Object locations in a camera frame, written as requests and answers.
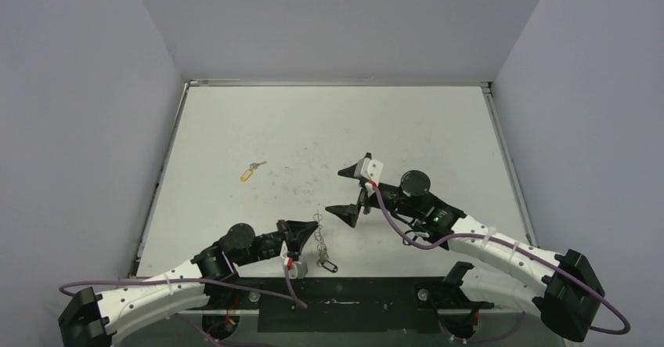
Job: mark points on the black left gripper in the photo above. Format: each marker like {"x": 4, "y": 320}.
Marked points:
{"x": 295, "y": 233}

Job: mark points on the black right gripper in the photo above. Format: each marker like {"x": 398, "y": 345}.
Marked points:
{"x": 364, "y": 191}

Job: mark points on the silver carabiner keyring with rings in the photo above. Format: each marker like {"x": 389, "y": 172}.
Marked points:
{"x": 321, "y": 246}

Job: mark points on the black key tag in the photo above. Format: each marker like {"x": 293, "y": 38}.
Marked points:
{"x": 327, "y": 265}

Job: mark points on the silver key with ring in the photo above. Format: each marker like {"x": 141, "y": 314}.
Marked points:
{"x": 256, "y": 165}

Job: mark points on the yellow key tag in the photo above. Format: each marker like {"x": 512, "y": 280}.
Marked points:
{"x": 247, "y": 175}

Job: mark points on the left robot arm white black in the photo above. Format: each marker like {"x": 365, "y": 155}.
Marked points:
{"x": 82, "y": 323}

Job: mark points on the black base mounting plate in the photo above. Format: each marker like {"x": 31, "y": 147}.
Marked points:
{"x": 342, "y": 304}

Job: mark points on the aluminium front rail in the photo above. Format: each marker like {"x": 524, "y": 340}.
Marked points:
{"x": 165, "y": 296}

